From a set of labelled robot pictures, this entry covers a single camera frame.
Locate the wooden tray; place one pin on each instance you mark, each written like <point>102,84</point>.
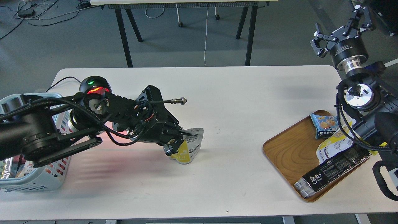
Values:
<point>293,153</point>

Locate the yellow cartoon snack packet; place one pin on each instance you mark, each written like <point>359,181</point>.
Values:
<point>376,152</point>

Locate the yellow grey snack pouch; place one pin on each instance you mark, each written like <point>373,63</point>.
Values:
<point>189,147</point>

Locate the light blue plastic basket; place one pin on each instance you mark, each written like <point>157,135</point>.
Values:
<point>51,176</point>

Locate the black long snack package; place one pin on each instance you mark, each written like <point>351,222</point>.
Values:
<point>330,170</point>

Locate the snack packets inside basket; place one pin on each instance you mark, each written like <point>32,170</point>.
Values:
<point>15,167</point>

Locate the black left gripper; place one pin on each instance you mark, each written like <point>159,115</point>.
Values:
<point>149,126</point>

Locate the black power adapter on floor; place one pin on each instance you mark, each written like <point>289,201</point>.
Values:
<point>26,13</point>

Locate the yellow white snack bag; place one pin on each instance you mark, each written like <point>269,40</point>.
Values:
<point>338,142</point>

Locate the black barcode scanner red window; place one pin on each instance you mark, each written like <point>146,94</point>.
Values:
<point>95,85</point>

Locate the blue snack packet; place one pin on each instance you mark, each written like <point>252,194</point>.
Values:
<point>325,126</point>

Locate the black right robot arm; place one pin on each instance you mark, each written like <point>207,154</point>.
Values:
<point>366,103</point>

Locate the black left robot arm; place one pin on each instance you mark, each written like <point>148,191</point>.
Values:
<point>45,128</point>

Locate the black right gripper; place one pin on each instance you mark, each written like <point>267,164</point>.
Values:
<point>341,49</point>

